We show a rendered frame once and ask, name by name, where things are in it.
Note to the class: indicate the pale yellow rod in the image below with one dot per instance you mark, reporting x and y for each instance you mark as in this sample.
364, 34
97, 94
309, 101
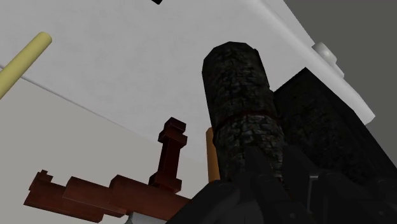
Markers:
21, 62

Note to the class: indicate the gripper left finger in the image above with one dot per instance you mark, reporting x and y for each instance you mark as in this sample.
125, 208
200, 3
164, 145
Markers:
223, 204

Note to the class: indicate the red-brown blocky wooden thing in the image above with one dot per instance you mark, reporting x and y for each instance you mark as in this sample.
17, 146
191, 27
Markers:
139, 195

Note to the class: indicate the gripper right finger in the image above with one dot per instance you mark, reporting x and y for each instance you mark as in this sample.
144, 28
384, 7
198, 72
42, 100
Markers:
356, 201

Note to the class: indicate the orange cylinder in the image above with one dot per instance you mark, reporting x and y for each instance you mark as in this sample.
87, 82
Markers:
212, 155

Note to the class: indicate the white chest with knob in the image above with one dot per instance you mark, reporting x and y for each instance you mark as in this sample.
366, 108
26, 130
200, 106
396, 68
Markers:
124, 62

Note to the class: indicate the dark stone-patterned cylinder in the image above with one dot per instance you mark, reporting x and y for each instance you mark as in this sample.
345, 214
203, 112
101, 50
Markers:
238, 93

